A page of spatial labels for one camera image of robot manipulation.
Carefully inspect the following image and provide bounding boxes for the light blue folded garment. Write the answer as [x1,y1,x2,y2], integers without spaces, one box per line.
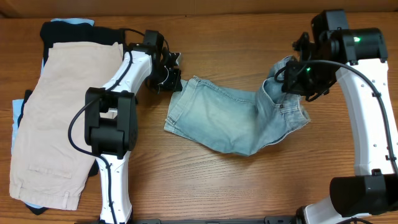
[11,18,95,215]

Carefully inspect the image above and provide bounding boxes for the beige folded shorts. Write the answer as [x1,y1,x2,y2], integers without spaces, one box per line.
[9,42,123,210]

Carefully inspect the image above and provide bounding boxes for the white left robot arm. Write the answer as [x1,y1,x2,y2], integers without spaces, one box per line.
[83,30,182,223]

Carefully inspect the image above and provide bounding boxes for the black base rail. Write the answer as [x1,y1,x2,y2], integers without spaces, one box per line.
[74,211,312,224]

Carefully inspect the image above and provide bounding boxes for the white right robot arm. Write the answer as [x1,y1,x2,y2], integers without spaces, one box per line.
[275,9,397,223]

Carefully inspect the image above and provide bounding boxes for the black folded garment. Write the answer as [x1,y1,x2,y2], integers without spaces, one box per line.
[17,21,128,216]

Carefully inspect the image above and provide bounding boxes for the light blue denim shorts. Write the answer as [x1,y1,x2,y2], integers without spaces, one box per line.
[164,55,310,156]

